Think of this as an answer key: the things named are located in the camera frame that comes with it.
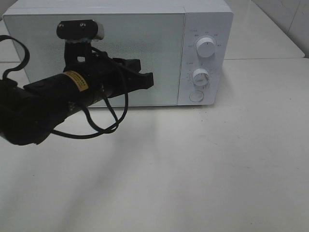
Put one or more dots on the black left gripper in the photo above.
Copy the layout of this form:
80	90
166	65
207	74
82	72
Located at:
89	83

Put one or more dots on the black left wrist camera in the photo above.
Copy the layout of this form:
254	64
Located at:
78	35

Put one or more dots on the white microwave oven body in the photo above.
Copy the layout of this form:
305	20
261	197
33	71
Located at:
201	18

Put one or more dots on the upper white power knob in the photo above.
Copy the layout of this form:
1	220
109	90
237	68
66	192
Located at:
205	46

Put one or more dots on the round door release button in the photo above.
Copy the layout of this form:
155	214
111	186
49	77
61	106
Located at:
196	96

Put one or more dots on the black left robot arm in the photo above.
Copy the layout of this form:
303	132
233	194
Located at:
29	114

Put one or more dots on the white microwave door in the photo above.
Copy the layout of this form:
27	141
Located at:
155	39

